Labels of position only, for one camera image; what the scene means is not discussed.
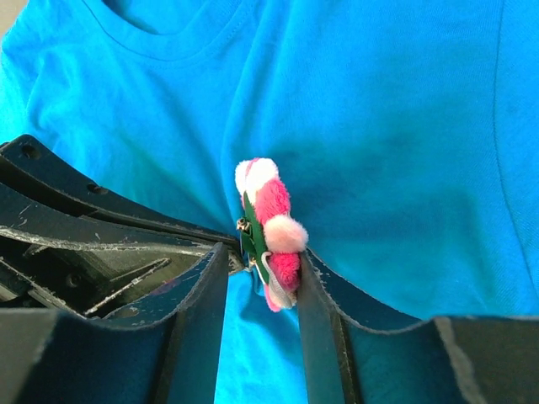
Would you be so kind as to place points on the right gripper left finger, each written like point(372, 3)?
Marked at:
point(162, 348)

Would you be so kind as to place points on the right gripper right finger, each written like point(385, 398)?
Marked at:
point(358, 350)

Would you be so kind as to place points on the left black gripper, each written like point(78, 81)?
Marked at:
point(87, 267)

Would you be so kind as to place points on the pink flower smiley brooch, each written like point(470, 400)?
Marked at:
point(272, 239)

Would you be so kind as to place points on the blue t-shirt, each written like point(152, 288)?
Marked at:
point(406, 132)

